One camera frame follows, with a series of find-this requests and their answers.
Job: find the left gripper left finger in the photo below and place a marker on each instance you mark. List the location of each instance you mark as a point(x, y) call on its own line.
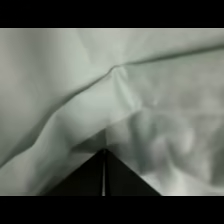
point(83, 181)

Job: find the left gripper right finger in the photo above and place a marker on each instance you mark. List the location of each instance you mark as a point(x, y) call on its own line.
point(128, 182)

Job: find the pale green garment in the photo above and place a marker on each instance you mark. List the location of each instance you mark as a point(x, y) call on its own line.
point(100, 83)

